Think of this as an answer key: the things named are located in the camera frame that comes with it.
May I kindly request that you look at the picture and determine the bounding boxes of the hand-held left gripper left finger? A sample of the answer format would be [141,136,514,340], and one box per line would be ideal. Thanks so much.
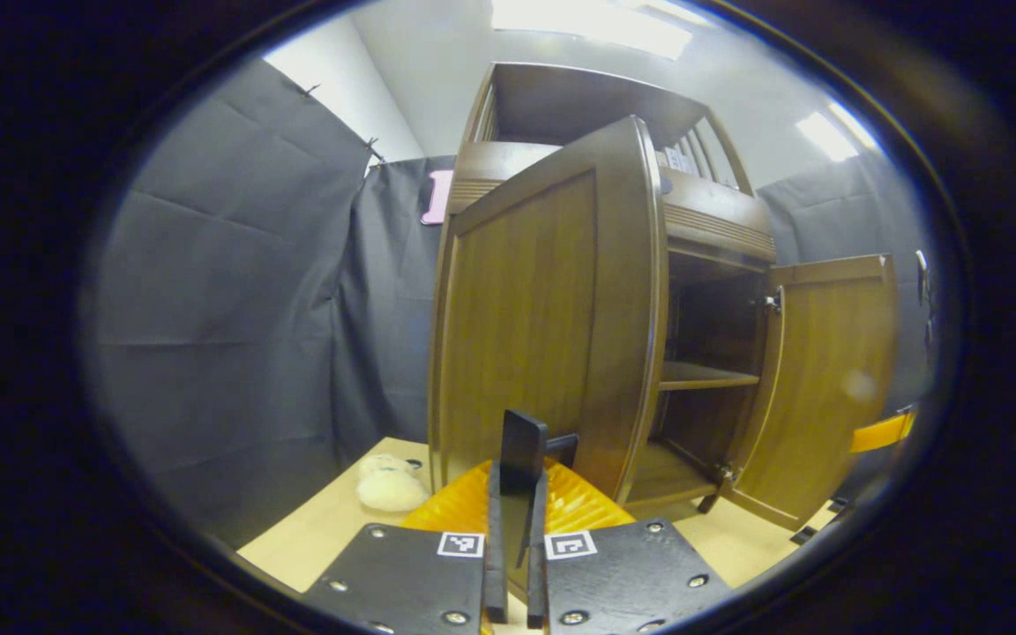
[301,457,510,635]

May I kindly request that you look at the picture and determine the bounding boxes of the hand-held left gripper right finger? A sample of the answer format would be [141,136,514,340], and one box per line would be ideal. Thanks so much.
[526,457,734,635]

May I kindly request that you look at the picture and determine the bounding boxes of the wooden shoe cabinet door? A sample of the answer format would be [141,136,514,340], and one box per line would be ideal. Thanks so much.
[429,115,669,504]
[724,254,900,532]

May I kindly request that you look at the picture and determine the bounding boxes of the black door handle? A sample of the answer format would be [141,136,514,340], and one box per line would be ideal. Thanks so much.
[499,409,579,570]

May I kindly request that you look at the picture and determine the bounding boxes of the wooden double-door shoe cabinet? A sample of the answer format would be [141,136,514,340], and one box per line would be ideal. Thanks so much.
[427,62,900,532]

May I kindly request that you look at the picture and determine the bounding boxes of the white plush toy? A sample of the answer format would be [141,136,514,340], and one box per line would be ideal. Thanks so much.
[356,453,430,513]

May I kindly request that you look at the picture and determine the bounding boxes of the wooden inner shelf board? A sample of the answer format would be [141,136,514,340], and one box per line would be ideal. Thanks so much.
[660,360,760,392]

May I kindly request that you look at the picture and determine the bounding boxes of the ceiling light panel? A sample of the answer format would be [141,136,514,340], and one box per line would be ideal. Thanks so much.
[795,101,879,162]

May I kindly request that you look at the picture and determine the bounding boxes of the black backdrop cloth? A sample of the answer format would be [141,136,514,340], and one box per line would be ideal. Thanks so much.
[85,57,937,548]

